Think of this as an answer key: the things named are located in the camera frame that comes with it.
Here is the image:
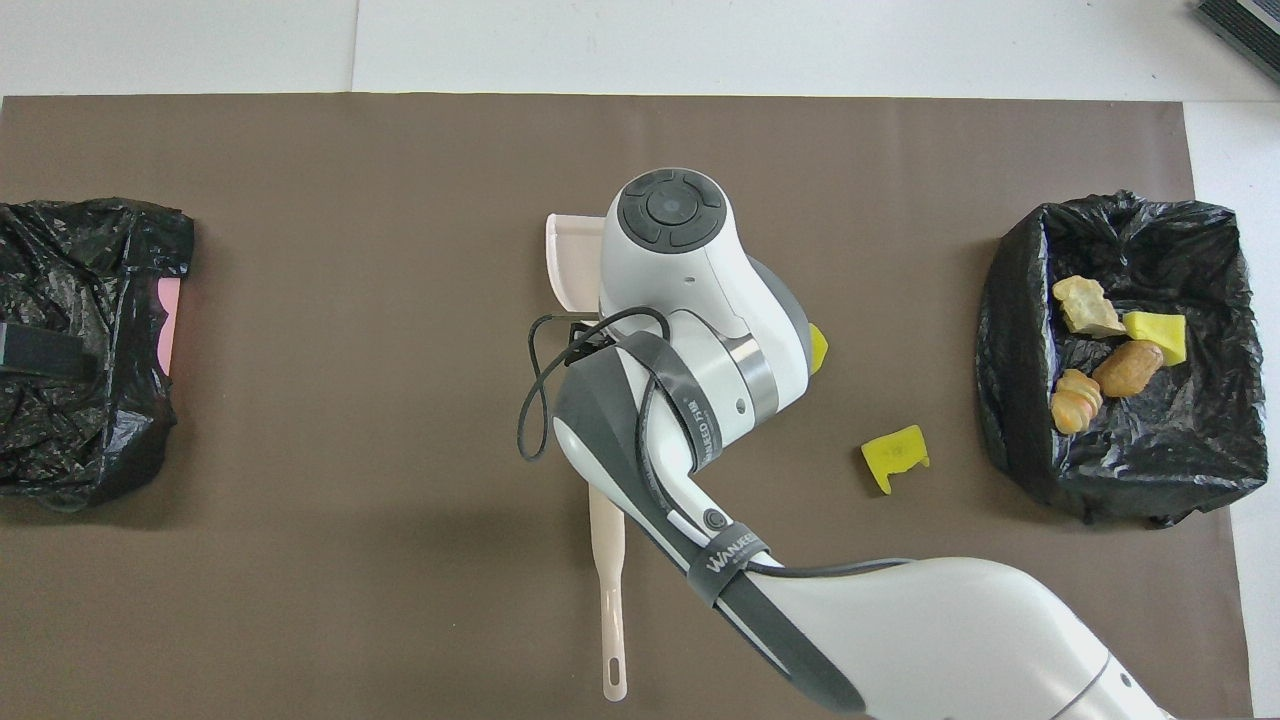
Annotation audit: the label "beige plastic dustpan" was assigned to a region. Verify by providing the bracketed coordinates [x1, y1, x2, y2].
[544, 212, 611, 323]

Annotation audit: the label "brown bread roll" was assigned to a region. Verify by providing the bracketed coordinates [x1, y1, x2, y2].
[1091, 339, 1166, 400]

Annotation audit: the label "black trash bag pink bin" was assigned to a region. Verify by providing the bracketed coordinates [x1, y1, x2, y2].
[0, 197, 196, 513]

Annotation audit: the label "beige hand brush black bristles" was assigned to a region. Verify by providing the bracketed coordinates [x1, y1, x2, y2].
[587, 485, 629, 703]

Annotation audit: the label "pink plastic bin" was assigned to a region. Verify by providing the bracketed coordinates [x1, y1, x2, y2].
[155, 277, 183, 373]

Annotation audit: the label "pale ridged bread piece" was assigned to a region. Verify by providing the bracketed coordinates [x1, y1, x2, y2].
[1050, 367, 1105, 437]

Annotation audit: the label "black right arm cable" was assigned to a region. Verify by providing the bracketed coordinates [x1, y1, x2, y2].
[516, 306, 916, 581]

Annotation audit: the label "pale bread chunk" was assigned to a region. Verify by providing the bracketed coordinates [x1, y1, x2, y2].
[1051, 275, 1128, 339]

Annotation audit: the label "brown paper table mat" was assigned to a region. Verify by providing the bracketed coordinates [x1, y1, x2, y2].
[0, 93, 1256, 720]

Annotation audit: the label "dark ridged device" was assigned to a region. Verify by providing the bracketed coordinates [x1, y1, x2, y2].
[1193, 0, 1280, 83]

